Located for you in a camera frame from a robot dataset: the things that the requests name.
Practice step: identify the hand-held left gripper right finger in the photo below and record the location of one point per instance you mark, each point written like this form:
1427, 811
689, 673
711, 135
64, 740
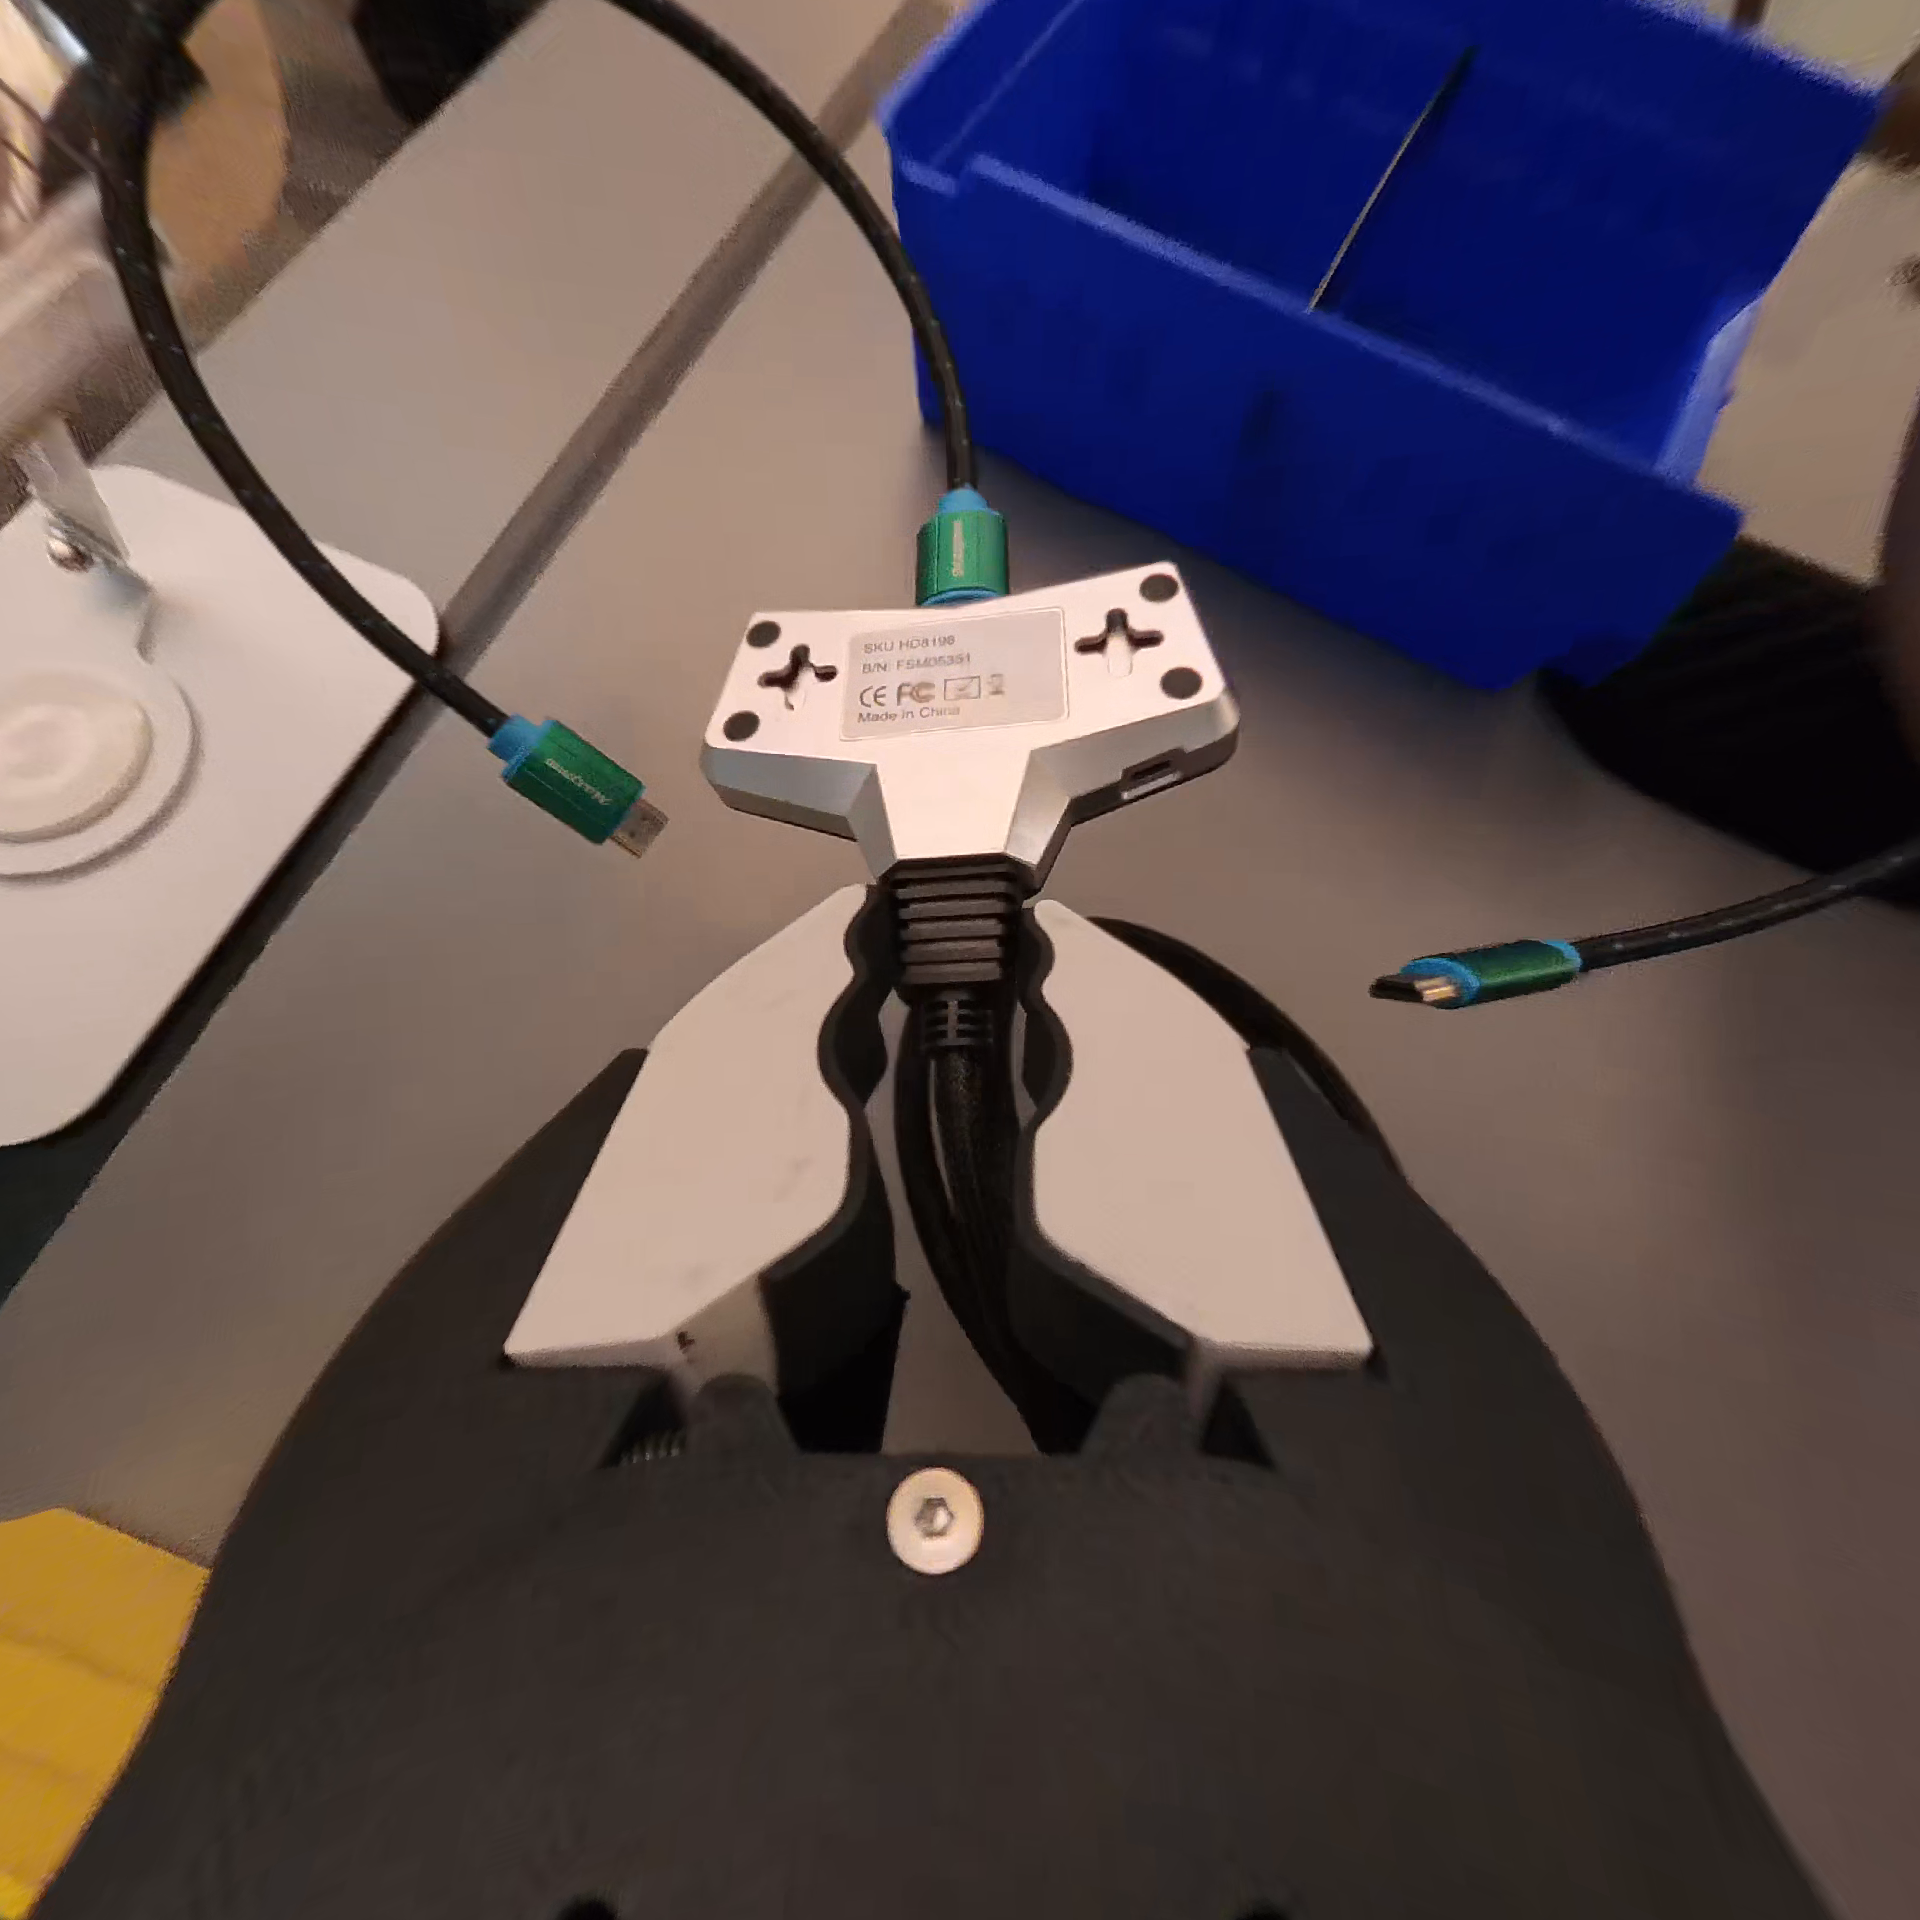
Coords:
1185, 1186

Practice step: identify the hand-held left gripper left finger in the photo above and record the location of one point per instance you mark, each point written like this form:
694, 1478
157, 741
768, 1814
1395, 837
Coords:
675, 1186

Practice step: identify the silver hdmi switch adapter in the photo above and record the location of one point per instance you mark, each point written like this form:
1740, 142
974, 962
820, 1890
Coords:
961, 811

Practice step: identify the black woven pad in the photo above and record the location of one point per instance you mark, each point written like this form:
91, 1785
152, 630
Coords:
1724, 706

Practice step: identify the large blue plastic bin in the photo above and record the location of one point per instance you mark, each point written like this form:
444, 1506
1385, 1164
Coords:
1350, 451

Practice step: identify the yellow plastic bin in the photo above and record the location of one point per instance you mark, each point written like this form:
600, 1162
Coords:
76, 1681

